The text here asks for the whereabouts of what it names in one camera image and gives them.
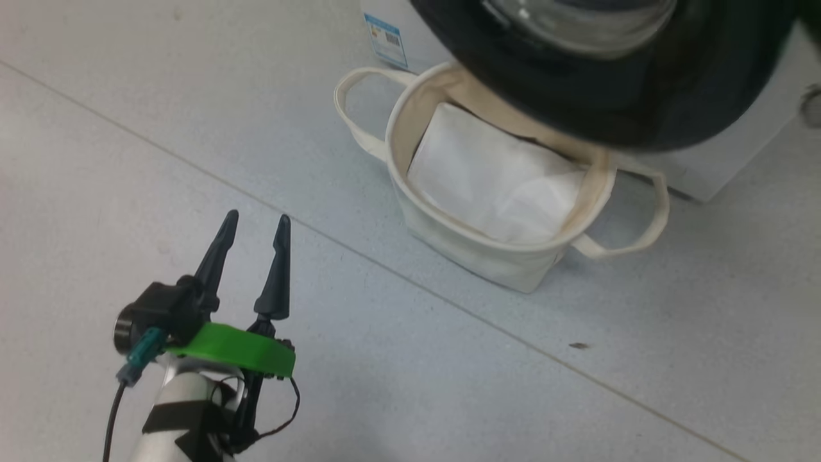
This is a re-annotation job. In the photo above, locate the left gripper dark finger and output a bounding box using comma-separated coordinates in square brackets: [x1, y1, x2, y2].
[254, 214, 292, 321]
[192, 210, 240, 310]

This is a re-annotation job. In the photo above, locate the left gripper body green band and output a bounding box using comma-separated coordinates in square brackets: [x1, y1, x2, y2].
[157, 318, 297, 386]

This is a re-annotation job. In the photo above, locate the black round washing machine door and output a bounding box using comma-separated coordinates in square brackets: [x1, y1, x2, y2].
[409, 0, 802, 153]

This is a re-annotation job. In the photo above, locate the cream canvas laundry basket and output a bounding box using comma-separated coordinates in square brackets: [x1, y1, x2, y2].
[334, 62, 671, 295]

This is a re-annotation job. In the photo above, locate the white basket liner cloth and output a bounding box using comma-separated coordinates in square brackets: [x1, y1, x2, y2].
[407, 103, 588, 244]

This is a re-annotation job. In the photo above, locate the white washing machine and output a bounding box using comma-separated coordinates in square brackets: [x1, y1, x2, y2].
[359, 0, 821, 203]

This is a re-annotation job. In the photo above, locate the blue energy label sticker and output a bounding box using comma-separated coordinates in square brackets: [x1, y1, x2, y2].
[363, 13, 409, 70]

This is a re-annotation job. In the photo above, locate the thin black left gripper cable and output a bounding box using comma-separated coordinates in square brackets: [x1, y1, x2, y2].
[255, 375, 301, 445]

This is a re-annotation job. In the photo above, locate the left camera cable teal plug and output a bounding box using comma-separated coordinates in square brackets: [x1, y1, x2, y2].
[103, 327, 169, 462]

